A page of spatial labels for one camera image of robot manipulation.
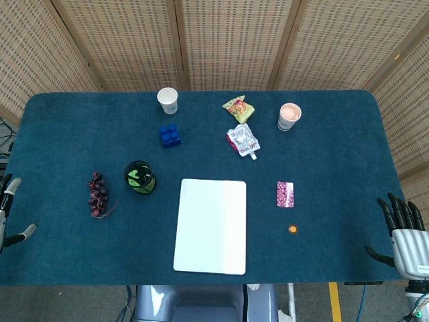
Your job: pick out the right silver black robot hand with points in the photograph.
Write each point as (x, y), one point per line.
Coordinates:
(409, 245)

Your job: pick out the pink snack packet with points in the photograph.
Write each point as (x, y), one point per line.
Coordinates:
(285, 194)

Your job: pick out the white rectangular board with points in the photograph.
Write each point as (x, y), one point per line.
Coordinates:
(210, 226)

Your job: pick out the small orange disc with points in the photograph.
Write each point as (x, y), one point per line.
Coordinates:
(293, 229)

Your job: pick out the grey robot torso base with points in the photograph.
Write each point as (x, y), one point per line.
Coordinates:
(201, 303)

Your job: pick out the blue building block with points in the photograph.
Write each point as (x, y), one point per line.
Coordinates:
(170, 135)

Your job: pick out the left black grey robot hand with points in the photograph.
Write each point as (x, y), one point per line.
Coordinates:
(6, 198)

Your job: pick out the blue felt table cover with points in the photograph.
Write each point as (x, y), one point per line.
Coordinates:
(67, 141)

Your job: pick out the white spouted drink pouch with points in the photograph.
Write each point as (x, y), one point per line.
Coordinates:
(244, 140)

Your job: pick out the empty white paper cup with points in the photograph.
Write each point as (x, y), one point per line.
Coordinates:
(168, 100)

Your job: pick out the white table leg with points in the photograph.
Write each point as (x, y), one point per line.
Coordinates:
(292, 300)

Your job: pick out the paper cup with pink filling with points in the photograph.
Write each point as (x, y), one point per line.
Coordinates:
(289, 116)

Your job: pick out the green snack bag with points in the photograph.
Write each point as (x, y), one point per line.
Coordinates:
(238, 109)

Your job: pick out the purple grape bunch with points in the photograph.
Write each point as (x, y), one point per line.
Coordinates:
(97, 194)

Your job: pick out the bamboo folding screen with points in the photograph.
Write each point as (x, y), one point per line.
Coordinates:
(234, 40)

